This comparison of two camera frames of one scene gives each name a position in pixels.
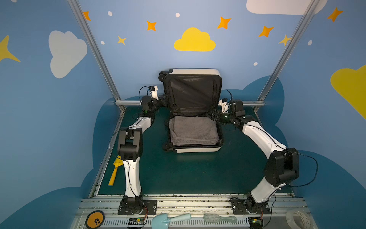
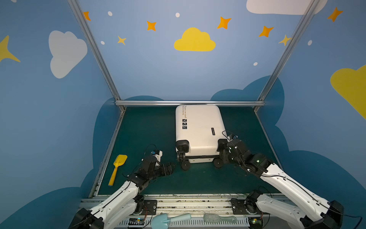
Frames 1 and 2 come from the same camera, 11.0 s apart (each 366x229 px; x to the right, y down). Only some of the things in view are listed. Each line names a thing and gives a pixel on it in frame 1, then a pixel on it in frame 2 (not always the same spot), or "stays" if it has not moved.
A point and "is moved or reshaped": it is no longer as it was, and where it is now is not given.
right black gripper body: x=218 y=115 → x=230 y=154
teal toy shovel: x=160 y=221 stays
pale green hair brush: x=212 y=218 stays
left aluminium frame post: x=97 y=50 stays
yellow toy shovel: x=117 y=161 stays
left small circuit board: x=136 y=221 stays
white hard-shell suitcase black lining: x=191 y=97 is moved or reshaped
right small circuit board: x=255 y=223 stays
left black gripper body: x=161 y=100 → x=161 y=169
